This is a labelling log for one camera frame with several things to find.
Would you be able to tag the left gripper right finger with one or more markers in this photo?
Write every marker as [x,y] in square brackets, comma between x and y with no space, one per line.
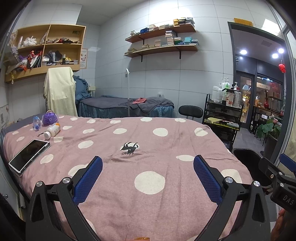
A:
[252,220]

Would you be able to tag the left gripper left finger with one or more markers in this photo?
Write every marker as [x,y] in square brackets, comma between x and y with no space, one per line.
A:
[44,223]

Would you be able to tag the orange tangerine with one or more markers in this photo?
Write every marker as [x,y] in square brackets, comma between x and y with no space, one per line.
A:
[141,239]

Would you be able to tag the dark brown trash bin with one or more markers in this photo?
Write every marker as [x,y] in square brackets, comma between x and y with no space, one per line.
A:
[250,159]

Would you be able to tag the person's right hand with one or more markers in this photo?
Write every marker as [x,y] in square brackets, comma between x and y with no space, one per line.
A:
[284,228]

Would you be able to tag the green potted plant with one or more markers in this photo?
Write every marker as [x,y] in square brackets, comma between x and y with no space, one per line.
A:
[270,127]

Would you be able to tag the black smartphone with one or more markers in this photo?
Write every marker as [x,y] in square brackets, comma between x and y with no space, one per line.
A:
[27,155]

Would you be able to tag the black metal trolley cart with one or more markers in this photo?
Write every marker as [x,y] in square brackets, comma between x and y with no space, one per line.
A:
[223,120]

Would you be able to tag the white pill bottle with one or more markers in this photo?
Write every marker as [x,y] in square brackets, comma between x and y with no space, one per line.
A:
[52,131]

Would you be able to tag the clear small water bottle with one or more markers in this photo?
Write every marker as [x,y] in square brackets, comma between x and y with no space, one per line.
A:
[36,123]

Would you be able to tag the purple plastic container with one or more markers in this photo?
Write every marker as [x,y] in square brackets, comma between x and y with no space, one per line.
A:
[49,118]

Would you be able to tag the pink polka dot blanket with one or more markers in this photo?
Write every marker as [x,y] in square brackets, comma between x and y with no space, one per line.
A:
[153,193]

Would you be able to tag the black scrap on blanket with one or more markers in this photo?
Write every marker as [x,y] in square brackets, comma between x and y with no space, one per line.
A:
[129,148]

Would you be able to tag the black round stool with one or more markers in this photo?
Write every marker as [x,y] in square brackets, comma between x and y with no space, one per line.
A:
[190,110]

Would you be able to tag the red hanging ornament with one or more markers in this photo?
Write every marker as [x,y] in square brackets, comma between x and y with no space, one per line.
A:
[282,68]

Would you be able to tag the blue massage bed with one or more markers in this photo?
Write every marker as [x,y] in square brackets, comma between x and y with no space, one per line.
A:
[108,107]

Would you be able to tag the cream cloth on chair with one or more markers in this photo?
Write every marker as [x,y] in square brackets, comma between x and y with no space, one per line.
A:
[59,91]

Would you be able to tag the blue bedding pile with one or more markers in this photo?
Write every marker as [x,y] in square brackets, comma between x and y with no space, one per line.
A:
[81,89]

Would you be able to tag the grey blanket on bed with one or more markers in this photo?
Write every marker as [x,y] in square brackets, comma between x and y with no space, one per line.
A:
[150,104]

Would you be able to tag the red cloth on bed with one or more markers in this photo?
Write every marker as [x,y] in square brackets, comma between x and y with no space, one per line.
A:
[139,101]

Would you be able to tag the white floor lamp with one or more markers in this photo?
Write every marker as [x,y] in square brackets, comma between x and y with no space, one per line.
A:
[127,75]

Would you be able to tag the wooden cubby shelf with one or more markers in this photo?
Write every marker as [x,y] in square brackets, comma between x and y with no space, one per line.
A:
[33,50]

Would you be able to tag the wall poster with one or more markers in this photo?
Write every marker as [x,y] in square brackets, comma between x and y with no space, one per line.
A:
[83,58]

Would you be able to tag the lower wooden wall shelf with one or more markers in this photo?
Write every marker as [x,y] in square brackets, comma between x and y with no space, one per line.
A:
[192,47]

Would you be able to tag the wooden wall shelf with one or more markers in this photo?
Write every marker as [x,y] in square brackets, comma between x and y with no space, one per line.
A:
[192,47]
[181,25]

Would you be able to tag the upper wooden wall shelf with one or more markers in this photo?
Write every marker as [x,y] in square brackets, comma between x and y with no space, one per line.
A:
[181,25]

